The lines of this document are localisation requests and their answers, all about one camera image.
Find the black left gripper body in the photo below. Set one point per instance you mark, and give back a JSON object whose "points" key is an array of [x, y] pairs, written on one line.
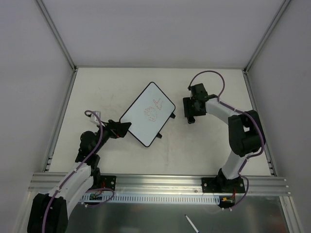
{"points": [[114, 129]]}

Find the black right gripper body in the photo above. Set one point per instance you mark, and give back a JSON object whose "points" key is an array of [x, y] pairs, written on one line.
{"points": [[187, 107]]}

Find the black bone-shaped eraser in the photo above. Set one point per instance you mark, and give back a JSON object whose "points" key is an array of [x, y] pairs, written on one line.
{"points": [[191, 120]]}

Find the white whiteboard black frame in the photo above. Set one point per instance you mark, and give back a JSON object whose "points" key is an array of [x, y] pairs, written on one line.
{"points": [[148, 114]]}

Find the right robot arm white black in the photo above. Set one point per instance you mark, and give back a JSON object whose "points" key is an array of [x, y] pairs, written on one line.
{"points": [[245, 135]]}

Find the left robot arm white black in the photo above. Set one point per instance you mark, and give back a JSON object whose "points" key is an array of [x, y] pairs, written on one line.
{"points": [[50, 212]]}

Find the white marker pen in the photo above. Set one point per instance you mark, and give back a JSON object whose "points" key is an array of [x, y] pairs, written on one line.
{"points": [[192, 224]]}

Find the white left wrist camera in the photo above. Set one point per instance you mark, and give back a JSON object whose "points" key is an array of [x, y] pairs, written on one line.
{"points": [[95, 117]]}

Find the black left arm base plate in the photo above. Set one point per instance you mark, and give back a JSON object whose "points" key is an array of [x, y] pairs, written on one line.
{"points": [[107, 181]]}

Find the left aluminium frame post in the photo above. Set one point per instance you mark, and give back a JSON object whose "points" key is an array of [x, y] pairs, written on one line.
{"points": [[47, 17]]}

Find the aluminium frame post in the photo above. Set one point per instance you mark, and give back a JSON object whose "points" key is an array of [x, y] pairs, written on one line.
{"points": [[47, 17], [276, 18]]}

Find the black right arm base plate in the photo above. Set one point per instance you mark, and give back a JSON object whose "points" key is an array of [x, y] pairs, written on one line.
{"points": [[214, 185]]}

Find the white slotted cable duct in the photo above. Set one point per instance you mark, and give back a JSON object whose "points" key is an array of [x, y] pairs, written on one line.
{"points": [[166, 199]]}

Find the aluminium mounting rail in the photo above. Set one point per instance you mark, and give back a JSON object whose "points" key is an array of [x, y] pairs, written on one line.
{"points": [[168, 184]]}

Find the right aluminium frame post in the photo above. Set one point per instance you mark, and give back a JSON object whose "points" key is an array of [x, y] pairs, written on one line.
{"points": [[276, 18]]}

